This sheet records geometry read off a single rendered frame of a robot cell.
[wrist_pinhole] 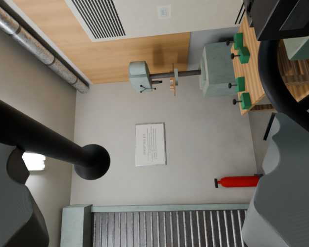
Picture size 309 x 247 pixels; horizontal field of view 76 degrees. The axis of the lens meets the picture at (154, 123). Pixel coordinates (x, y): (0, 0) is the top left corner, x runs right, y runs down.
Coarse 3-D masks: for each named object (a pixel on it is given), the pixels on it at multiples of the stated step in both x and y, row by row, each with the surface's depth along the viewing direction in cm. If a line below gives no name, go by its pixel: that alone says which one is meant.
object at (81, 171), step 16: (0, 112) 6; (16, 112) 7; (0, 128) 7; (16, 128) 7; (32, 128) 8; (48, 128) 10; (16, 144) 8; (32, 144) 9; (48, 144) 10; (64, 144) 11; (96, 144) 20; (64, 160) 13; (80, 160) 15; (96, 160) 18; (80, 176) 18; (96, 176) 18
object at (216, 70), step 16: (208, 48) 218; (224, 48) 216; (144, 64) 211; (208, 64) 215; (224, 64) 213; (144, 80) 230; (176, 80) 242; (208, 80) 212; (224, 80) 210; (208, 96) 250
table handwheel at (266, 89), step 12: (264, 48) 31; (276, 48) 31; (264, 60) 31; (276, 60) 30; (264, 72) 30; (276, 72) 30; (264, 84) 30; (276, 84) 29; (276, 96) 29; (288, 96) 28; (276, 108) 29; (288, 108) 28; (300, 108) 28; (300, 120) 27
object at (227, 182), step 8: (232, 176) 265; (240, 176) 263; (248, 176) 262; (256, 176) 260; (216, 184) 264; (224, 184) 261; (232, 184) 259; (240, 184) 258; (248, 184) 257; (256, 184) 256
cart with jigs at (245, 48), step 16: (240, 32) 157; (240, 48) 146; (256, 48) 130; (240, 64) 162; (256, 64) 132; (288, 64) 151; (304, 64) 134; (240, 80) 155; (256, 80) 133; (288, 80) 115; (304, 80) 114; (240, 96) 152; (256, 96) 135; (304, 96) 139
